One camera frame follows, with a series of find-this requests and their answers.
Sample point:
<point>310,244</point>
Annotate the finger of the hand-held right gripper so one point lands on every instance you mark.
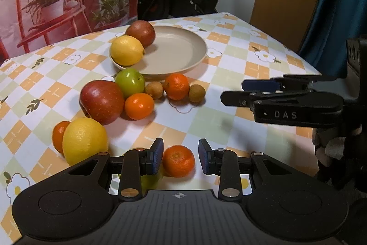
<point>298,110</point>
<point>261,84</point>

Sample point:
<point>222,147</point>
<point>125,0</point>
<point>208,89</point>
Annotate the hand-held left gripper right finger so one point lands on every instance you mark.
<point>204,156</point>

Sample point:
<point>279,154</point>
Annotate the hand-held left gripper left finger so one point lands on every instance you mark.
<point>157,156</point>

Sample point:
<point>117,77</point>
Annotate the orange tangerine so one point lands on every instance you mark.
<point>177,86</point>
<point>58,136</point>
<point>139,105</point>
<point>178,160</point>

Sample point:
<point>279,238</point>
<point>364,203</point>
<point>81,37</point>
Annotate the yellow-green apple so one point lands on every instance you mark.
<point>151,181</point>

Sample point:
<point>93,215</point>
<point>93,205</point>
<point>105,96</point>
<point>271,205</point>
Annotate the small brown longan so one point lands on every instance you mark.
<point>197,93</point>
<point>154,90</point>

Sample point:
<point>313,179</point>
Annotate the yellow lemon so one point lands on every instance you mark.
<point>84,141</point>
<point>126,50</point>

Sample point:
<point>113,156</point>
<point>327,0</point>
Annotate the green apple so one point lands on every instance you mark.
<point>130,82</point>

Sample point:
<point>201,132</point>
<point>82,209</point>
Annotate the red apple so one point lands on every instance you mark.
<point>101,101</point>

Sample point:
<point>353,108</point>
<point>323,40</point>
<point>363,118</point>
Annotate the beige round plate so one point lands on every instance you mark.
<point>172,52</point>

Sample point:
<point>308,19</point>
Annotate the reddish brown round fruit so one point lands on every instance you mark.
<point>140,32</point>

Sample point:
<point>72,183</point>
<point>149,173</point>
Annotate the person's right hand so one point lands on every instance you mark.
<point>334,146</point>

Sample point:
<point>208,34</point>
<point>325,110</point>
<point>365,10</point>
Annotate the checkered floral tablecloth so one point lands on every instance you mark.
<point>235,55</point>

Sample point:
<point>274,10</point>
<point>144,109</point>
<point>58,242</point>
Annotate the blue curtain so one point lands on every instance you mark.
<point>338,4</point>

